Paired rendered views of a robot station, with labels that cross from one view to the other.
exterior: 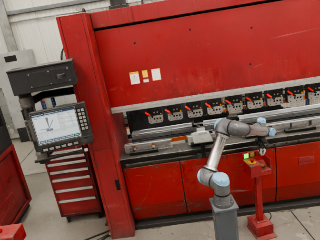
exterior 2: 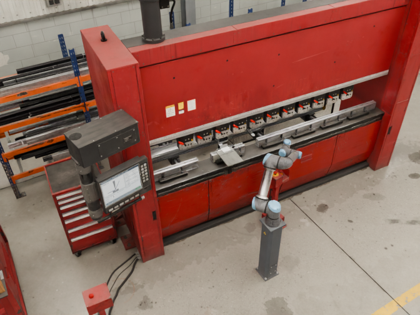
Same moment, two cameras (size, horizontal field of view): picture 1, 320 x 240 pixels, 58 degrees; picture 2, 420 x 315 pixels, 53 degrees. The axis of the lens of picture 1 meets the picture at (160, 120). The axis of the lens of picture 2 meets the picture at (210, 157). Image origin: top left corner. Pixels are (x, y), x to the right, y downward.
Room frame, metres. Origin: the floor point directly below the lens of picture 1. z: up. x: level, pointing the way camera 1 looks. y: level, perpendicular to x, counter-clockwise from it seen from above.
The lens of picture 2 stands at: (-0.25, 1.41, 3.76)
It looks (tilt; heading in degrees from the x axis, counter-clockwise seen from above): 39 degrees down; 332
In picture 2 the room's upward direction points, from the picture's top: 1 degrees counter-clockwise
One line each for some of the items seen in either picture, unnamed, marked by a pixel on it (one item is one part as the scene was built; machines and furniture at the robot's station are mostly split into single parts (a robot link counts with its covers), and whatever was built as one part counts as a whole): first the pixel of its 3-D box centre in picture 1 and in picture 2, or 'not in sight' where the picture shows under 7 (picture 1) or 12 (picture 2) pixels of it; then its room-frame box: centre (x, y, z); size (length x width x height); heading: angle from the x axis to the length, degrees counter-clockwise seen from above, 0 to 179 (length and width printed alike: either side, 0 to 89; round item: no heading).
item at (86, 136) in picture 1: (63, 126); (123, 182); (2.35, 0.82, 1.42); 0.45 x 0.12 x 0.36; 101
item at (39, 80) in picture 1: (54, 113); (110, 170); (2.42, 0.89, 1.53); 0.51 x 0.25 x 0.85; 101
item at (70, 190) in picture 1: (79, 176); (83, 207); (3.21, 1.10, 0.50); 0.50 x 0.50 x 1.00; 87
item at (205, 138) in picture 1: (201, 137); (229, 156); (2.64, -0.38, 1.00); 0.26 x 0.18 x 0.01; 177
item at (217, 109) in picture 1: (214, 105); (238, 124); (2.78, -0.56, 1.26); 0.15 x 0.09 x 0.17; 87
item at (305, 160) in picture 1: (306, 160); (306, 158); (2.58, -1.40, 0.59); 0.15 x 0.02 x 0.07; 87
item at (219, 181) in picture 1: (220, 183); (273, 209); (1.85, -0.36, 0.94); 0.13 x 0.12 x 0.14; 35
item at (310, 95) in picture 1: (314, 90); (317, 99); (2.73, -1.56, 1.26); 0.15 x 0.09 x 0.17; 87
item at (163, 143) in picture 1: (148, 145); (175, 169); (2.82, 0.16, 0.92); 0.50 x 0.06 x 0.10; 87
